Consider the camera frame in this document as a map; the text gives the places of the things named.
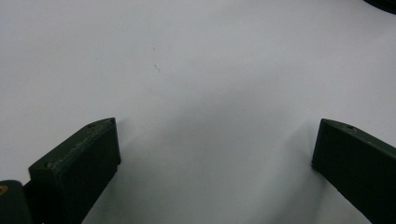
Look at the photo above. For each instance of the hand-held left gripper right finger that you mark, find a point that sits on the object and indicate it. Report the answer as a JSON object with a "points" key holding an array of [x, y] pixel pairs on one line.
{"points": [[355, 161]]}

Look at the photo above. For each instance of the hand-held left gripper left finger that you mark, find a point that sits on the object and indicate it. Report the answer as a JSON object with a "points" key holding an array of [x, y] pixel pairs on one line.
{"points": [[77, 168]]}

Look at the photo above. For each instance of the black mesh pen holder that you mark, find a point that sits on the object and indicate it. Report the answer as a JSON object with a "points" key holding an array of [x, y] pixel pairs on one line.
{"points": [[381, 5]]}

